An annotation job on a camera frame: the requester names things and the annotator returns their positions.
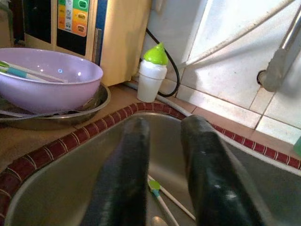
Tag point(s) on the stainless steel tray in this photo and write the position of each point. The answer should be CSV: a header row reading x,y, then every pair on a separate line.
x,y
47,122

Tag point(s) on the white bottle green cap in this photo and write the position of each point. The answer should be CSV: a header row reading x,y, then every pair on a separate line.
x,y
150,80

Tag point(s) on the stainless steel sink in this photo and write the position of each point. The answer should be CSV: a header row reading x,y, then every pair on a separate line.
x,y
58,188

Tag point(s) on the plain white chopstick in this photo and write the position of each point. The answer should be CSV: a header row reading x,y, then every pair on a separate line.
x,y
178,204
47,75

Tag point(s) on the grey silver faucet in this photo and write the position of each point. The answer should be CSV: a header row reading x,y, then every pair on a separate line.
x,y
277,68

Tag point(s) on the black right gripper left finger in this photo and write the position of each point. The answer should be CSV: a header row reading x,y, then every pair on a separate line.
x,y
120,183

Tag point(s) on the lilac plastic bowl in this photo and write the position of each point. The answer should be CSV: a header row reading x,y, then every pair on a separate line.
x,y
58,94

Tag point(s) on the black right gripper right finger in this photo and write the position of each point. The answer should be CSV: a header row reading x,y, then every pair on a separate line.
x,y
216,179

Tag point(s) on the cream appliance coloured button panel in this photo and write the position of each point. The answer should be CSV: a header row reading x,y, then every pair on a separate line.
x,y
122,42

